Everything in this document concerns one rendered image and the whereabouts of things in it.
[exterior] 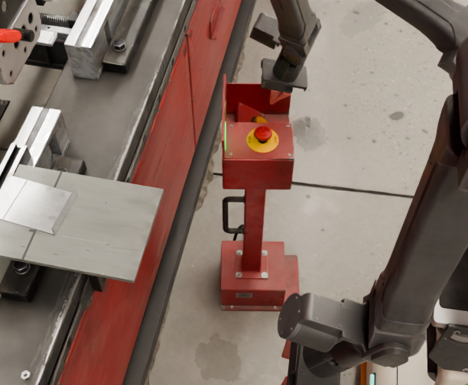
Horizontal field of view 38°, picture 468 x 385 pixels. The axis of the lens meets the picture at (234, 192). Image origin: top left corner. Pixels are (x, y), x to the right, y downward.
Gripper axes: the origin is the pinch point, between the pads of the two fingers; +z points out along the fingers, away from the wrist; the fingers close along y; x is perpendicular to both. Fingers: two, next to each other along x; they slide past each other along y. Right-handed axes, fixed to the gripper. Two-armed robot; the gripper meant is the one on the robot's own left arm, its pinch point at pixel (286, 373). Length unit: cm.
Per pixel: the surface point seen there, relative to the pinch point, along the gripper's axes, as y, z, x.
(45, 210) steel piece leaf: -22.0, 18.8, -38.3
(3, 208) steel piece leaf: -21, 22, -45
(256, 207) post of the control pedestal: -62, 51, 14
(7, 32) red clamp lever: -32, -7, -53
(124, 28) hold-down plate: -78, 28, -35
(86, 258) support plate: -14.1, 14.9, -30.1
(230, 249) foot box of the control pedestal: -69, 87, 23
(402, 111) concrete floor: -147, 72, 78
